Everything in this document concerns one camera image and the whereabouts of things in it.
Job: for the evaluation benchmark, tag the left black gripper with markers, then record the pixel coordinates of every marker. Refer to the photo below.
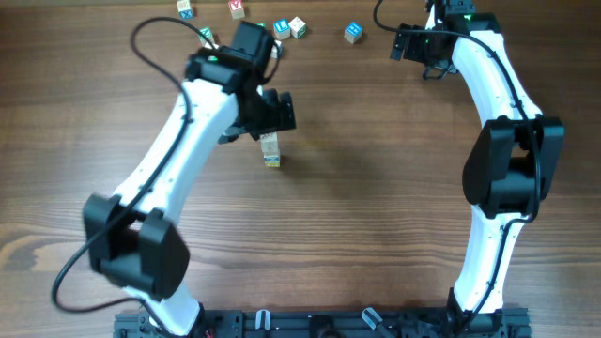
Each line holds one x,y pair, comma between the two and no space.
277,120

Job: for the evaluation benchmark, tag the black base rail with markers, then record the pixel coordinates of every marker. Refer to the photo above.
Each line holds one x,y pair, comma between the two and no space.
417,322

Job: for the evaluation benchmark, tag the blue L block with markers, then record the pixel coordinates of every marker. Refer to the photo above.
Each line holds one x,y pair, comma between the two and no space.
281,29

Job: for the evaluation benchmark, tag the blue top block right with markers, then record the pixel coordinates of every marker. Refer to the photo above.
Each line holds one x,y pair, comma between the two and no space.
353,32

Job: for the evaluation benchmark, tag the white block blue side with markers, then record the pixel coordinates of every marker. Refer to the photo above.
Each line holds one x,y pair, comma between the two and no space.
276,49

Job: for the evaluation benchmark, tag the white block blue base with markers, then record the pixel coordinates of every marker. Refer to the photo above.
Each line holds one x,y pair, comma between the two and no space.
272,159

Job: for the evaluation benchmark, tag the block with red V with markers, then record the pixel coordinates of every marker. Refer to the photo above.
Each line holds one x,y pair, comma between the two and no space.
236,8

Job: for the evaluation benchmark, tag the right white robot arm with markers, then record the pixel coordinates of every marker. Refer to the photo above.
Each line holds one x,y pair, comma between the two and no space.
509,170

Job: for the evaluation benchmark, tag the block with blue X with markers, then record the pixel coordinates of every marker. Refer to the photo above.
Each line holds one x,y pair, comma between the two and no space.
185,9

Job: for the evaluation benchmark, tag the green Z block left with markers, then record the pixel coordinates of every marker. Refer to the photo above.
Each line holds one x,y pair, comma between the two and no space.
206,37

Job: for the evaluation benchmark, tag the white patterned block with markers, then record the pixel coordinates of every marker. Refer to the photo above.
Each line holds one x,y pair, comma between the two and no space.
270,149

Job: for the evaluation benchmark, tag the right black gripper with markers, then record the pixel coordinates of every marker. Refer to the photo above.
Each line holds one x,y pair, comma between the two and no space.
410,52

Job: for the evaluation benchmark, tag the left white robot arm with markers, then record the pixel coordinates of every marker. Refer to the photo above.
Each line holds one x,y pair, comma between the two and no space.
132,236

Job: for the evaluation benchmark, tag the white block green side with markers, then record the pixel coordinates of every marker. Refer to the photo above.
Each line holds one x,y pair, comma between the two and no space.
298,27

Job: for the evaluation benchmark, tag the cream tower block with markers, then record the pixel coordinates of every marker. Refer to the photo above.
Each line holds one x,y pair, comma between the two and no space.
269,139

